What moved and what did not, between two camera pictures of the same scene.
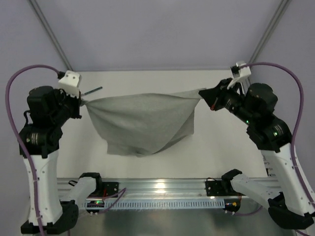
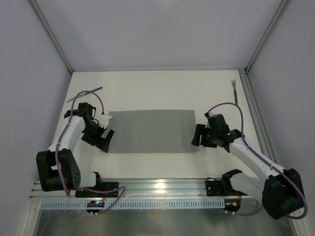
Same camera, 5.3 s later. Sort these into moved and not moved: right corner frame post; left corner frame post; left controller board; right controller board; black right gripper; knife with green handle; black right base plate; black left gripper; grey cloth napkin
Moved: grey cloth napkin; black right gripper; black left gripper
Not moved: left corner frame post; right controller board; black right base plate; left controller board; knife with green handle; right corner frame post
